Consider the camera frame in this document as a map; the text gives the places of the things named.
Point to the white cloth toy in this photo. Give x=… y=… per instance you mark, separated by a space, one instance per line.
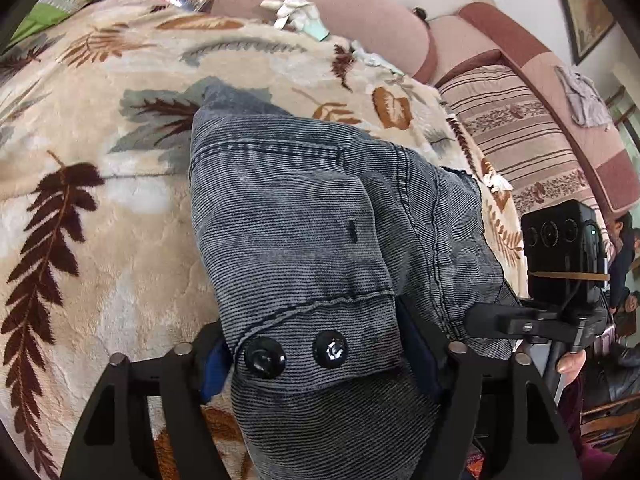
x=292 y=10

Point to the person's right hand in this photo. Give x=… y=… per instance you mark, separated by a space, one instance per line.
x=572 y=362

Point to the grey cloth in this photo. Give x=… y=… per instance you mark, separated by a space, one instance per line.
x=585 y=97

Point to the plain green cloth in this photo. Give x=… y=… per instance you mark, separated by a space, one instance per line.
x=40 y=22

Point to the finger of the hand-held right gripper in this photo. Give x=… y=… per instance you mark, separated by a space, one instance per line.
x=500 y=322

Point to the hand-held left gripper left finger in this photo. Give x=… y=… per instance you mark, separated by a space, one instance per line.
x=215 y=372

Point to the striped sofa cushion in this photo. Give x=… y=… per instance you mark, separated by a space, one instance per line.
x=510 y=125

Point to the small dark object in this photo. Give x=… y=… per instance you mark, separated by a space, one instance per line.
x=421 y=13

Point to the beige leaf-printed blanket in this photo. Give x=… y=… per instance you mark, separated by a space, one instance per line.
x=100 y=260

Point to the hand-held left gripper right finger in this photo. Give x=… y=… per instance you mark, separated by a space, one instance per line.
x=422 y=357

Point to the pale floral cloth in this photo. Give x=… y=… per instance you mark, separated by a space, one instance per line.
x=370 y=56

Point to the wooden chair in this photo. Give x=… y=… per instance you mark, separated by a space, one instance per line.
x=610 y=417

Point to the framed wall picture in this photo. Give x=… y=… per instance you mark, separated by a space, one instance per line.
x=582 y=10

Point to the teal cloth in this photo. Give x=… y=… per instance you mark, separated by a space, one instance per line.
x=316 y=30

